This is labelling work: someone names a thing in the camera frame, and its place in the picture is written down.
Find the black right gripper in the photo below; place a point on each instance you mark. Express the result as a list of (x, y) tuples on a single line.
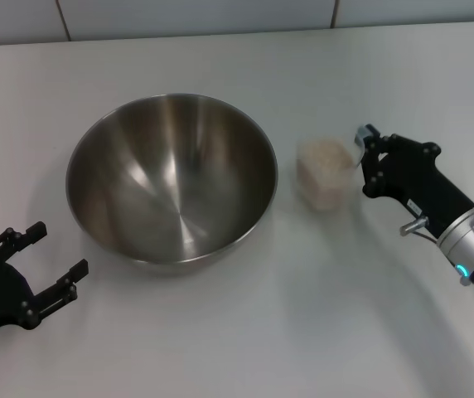
[(419, 182)]

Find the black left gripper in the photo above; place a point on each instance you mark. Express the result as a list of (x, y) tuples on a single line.
[(1, 294)]

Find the white uncooked rice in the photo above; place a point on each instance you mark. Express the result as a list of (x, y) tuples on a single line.
[(324, 170)]

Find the stainless steel mixing bowl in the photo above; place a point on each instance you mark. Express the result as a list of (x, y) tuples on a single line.
[(170, 182)]

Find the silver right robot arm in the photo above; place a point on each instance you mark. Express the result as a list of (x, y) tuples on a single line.
[(473, 244)]

